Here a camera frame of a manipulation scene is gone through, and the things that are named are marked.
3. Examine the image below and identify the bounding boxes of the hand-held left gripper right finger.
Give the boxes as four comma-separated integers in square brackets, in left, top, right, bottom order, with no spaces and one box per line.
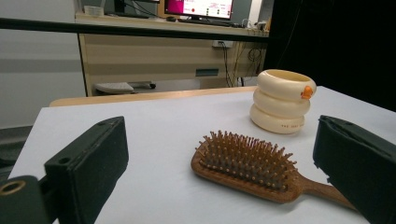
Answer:
[312,115,396,224]

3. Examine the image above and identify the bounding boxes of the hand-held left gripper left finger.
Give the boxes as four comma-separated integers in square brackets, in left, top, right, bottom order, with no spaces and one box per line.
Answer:
[44,116,130,224]

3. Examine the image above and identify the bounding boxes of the cream ringed cup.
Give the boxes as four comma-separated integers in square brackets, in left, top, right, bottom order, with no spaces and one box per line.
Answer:
[249,68,318,135]

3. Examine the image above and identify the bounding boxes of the wooden paddle hairbrush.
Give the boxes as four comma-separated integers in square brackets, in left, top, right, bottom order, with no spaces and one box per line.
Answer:
[190,130,358,212]

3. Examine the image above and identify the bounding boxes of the office chair base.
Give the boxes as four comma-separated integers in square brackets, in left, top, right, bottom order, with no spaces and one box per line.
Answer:
[92,80,157,95]

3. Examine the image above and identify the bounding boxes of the wooden table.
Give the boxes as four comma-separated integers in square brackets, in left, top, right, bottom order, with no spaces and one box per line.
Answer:
[49,86,258,107]

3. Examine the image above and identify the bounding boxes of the beige office desk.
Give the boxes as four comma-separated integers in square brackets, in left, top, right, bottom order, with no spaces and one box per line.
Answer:
[74,12,270,97]

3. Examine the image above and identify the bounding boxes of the black curtain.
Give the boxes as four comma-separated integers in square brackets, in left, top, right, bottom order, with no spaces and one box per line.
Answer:
[263,0,396,112]

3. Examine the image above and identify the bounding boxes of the white box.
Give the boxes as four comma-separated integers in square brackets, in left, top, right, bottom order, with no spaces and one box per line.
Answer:
[83,5,106,17]

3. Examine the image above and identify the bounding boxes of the white power strip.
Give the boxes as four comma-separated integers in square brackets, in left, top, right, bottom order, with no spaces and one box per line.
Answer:
[212,40,233,49]

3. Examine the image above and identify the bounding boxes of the black keyboard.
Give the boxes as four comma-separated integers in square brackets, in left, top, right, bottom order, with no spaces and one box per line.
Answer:
[177,17,233,28]

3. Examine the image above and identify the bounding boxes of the computer monitor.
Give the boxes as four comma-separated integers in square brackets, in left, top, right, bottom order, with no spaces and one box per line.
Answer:
[163,0,234,21]

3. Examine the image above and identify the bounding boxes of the black frame bar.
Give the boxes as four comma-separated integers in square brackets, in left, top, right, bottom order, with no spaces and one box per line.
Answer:
[0,17,271,44]

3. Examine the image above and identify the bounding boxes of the black cables under desk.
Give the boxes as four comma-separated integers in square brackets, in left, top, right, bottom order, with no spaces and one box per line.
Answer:
[219,41,265,88]

